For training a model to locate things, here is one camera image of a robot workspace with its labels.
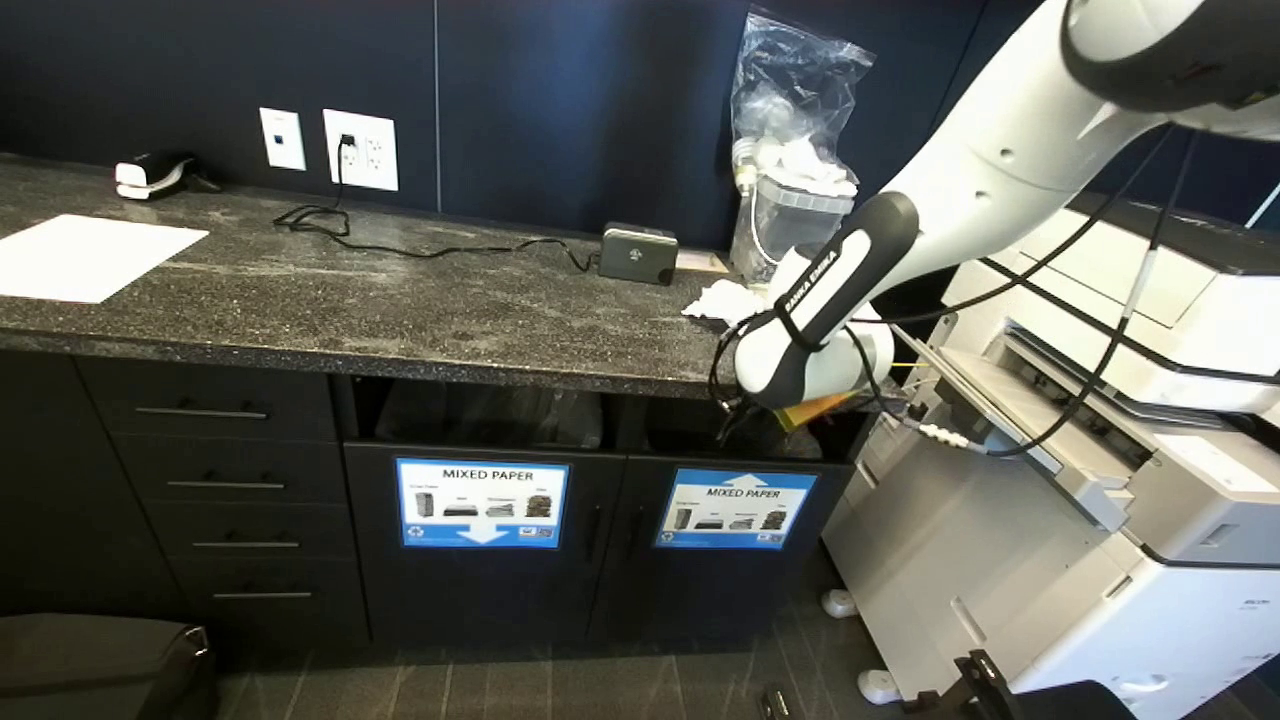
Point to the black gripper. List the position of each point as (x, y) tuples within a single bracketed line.
[(757, 417)]

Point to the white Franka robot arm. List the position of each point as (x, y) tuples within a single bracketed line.
[(1015, 163)]

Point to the blue label with up arrow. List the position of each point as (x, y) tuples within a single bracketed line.
[(732, 505)]

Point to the small grey power adapter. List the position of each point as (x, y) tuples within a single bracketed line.
[(637, 253)]

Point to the clear plastic bucket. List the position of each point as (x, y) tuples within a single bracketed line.
[(784, 213)]

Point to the blue label with down arrow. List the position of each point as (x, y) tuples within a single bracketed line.
[(481, 500)]

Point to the clear plastic bag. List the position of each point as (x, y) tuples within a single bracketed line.
[(800, 83)]

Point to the large white office printer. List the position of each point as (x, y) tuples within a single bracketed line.
[(1133, 562)]

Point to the large white outlet plate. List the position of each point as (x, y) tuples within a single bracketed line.
[(363, 151)]

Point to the white power adapter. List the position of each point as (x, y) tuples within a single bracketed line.
[(147, 177)]

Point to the flat white paper sheet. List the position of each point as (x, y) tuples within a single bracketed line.
[(87, 257)]

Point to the plain dark cabinet door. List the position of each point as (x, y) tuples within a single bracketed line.
[(67, 494)]

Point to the black bag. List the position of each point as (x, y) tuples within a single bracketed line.
[(95, 666)]

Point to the small white wall plate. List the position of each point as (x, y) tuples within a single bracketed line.
[(283, 138)]

